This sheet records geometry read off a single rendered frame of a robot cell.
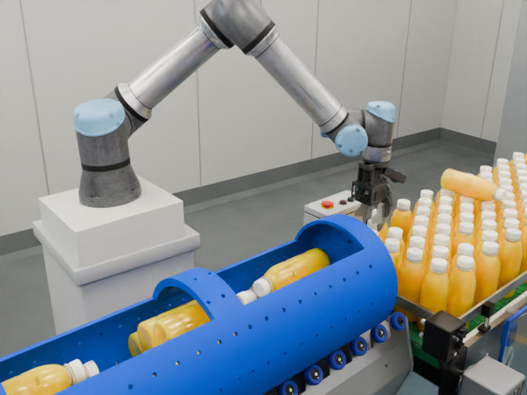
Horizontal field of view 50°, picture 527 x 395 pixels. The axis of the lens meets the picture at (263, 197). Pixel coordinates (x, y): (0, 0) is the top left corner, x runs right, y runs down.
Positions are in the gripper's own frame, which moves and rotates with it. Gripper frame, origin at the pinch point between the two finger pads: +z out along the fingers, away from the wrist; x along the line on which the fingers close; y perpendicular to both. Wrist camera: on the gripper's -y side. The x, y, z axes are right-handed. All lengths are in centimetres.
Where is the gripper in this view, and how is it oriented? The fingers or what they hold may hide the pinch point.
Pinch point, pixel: (374, 223)
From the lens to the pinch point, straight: 164.1
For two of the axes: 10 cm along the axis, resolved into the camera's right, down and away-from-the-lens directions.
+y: -7.5, 2.4, -6.1
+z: -0.2, 9.2, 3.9
